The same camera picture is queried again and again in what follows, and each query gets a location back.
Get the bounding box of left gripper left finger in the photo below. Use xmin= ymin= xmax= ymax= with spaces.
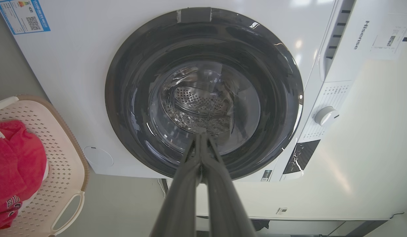
xmin=150 ymin=133 xmax=203 ymax=237

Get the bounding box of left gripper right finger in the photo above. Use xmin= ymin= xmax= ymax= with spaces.
xmin=202 ymin=133 xmax=257 ymax=237

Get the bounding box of cream perforated laundry basket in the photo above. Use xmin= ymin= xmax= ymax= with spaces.
xmin=0 ymin=95 xmax=90 ymax=237

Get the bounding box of black washer display panel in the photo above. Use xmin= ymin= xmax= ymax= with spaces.
xmin=283 ymin=140 xmax=321 ymax=175

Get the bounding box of round white filter cover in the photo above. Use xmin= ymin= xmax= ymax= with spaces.
xmin=83 ymin=146 xmax=114 ymax=168

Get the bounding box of black round washer door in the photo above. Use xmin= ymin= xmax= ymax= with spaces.
xmin=105 ymin=7 xmax=304 ymax=181

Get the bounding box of white washer control knob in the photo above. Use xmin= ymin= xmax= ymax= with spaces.
xmin=314 ymin=106 xmax=339 ymax=126

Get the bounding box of red and white garment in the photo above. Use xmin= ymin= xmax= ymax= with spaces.
xmin=0 ymin=120 xmax=48 ymax=231

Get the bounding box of white front-load washing machine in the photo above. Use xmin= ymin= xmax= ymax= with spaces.
xmin=0 ymin=0 xmax=407 ymax=183

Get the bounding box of white detergent drawer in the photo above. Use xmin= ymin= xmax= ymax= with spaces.
xmin=319 ymin=0 xmax=357 ymax=81

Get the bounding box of white paper sheet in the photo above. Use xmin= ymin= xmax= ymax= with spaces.
xmin=370 ymin=13 xmax=407 ymax=61

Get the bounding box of blue energy label sticker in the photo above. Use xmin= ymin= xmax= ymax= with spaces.
xmin=0 ymin=0 xmax=51 ymax=35

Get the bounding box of white power cable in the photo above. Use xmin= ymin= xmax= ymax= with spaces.
xmin=157 ymin=178 xmax=167 ymax=199

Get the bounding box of grey washer door handle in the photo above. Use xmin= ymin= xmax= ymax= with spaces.
xmin=176 ymin=7 xmax=213 ymax=23

